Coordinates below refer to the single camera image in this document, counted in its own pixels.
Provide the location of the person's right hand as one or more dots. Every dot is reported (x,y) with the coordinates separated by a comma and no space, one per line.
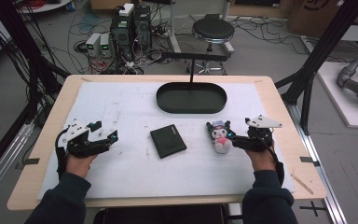
(262,160)

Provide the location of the thin wooden stick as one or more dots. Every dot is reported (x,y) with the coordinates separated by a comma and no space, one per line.
(301,184)

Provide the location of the black and white plush toy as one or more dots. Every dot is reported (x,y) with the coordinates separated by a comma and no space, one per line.
(220,137)

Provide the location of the black round stool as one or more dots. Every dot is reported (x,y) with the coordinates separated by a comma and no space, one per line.
(213,29)

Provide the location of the black square box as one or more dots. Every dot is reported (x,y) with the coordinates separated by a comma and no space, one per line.
(167,141)

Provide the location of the white floor board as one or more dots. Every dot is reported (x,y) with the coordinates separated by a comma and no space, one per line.
(338,102)

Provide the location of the black tape piece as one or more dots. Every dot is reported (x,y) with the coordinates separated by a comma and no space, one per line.
(309,160)
(31,161)

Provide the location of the black frame post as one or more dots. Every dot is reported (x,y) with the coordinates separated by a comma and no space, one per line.
(320,56)
(28,56)

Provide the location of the black oval tray stand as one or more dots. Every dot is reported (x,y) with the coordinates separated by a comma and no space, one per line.
(191,99)

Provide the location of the person's left hand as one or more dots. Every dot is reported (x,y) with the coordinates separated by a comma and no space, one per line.
(79,165)

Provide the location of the black computer tower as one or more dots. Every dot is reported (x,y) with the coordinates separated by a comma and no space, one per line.
(121,34)
(143,28)

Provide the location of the grey power supply unit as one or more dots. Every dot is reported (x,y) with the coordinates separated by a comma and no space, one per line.
(93,43)
(105,45)

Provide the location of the white box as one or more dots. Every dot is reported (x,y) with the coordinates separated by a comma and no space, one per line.
(126,9)

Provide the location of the white table mat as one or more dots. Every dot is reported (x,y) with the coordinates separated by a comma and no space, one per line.
(136,174)

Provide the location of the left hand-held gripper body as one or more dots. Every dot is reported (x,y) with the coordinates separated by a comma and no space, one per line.
(74,137)

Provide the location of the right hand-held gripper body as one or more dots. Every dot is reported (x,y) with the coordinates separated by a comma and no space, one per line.
(261,137)

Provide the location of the brown cardboard box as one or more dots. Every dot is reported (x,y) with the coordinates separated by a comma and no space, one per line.
(310,15)

